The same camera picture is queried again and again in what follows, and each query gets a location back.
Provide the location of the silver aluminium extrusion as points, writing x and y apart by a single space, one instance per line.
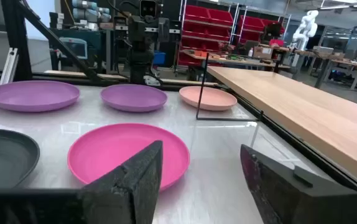
9 67

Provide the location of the purple plate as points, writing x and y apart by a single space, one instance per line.
133 98

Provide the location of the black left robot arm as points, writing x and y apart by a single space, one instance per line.
141 62

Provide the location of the white robot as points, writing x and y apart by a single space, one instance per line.
304 29

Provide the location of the cardboard box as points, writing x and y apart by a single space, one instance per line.
263 52

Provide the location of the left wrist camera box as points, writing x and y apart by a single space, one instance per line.
148 8

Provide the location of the red bin storage rack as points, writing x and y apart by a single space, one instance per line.
251 23
206 18

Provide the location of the large lavender plate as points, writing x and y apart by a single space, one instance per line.
32 96

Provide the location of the black metal rig frame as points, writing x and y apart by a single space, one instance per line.
12 31

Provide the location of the teal cabinet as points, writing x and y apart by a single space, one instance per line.
94 40

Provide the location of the cluttered wooden work table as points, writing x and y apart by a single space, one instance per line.
228 60

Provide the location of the blue bin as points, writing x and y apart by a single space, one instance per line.
160 58

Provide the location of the white framed monitor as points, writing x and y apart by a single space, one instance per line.
74 48

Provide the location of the wooden shelf with black frame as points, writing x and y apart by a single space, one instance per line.
306 109

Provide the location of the hot pink plate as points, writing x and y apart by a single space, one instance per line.
104 152

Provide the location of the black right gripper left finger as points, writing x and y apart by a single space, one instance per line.
135 186

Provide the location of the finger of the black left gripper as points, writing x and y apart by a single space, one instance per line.
136 29
164 29

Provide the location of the dark grey plate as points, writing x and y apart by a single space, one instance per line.
1 158

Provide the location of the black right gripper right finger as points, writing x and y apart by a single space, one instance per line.
284 196

